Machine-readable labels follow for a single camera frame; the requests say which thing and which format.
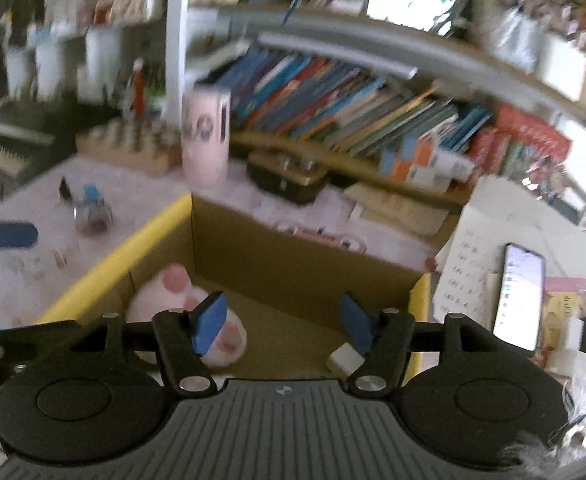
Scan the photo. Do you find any white charger plug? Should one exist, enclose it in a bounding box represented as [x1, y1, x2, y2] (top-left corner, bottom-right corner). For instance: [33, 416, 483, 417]
[327, 342, 365, 379]

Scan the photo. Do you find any pink plush toy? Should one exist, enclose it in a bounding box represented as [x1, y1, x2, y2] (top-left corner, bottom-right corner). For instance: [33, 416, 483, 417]
[126, 263, 247, 370]

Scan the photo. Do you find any black binder clip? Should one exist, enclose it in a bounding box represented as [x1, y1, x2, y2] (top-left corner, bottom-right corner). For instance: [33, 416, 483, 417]
[58, 177, 74, 205]

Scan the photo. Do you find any black electronic keyboard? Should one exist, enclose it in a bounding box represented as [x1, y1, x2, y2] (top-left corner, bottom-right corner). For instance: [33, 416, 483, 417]
[0, 101, 118, 186]

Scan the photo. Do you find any pink checkered tablecloth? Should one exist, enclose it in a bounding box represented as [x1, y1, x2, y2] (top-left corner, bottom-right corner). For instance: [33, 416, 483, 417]
[0, 157, 456, 328]

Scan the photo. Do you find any yellow cardboard box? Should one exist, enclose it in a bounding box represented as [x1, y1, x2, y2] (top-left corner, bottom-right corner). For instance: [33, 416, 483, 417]
[39, 194, 431, 379]

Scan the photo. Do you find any stack of papers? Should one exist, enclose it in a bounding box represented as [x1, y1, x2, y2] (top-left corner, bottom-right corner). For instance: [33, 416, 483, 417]
[432, 177, 586, 330]

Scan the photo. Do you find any smartphone on papers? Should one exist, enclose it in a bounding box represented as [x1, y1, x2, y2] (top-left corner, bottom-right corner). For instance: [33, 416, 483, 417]
[492, 243, 546, 352]

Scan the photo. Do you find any orange white medicine box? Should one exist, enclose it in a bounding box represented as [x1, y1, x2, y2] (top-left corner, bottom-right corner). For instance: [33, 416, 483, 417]
[378, 136, 475, 188]

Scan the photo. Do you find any dark brown wooden box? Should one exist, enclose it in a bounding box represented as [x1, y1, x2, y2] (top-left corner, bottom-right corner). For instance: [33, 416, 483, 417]
[246, 150, 329, 205]

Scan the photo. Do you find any wooden chess board box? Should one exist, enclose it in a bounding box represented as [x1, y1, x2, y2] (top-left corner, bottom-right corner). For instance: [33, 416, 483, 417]
[75, 118, 181, 177]

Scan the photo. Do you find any white bookshelf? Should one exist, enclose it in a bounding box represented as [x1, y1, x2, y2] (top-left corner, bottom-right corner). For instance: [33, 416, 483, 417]
[0, 0, 586, 137]

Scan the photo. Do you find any pink cylinder container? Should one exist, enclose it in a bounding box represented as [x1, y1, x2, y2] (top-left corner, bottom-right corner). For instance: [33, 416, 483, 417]
[181, 86, 231, 188]

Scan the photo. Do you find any orange red bottle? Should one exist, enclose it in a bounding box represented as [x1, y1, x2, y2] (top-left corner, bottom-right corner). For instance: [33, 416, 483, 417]
[133, 58, 144, 120]

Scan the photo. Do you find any row of leaning books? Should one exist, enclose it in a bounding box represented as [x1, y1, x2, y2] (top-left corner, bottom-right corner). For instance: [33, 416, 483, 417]
[206, 42, 572, 190]

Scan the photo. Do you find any phone on shelf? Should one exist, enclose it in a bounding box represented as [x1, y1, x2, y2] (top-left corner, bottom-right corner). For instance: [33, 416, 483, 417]
[365, 0, 456, 32]

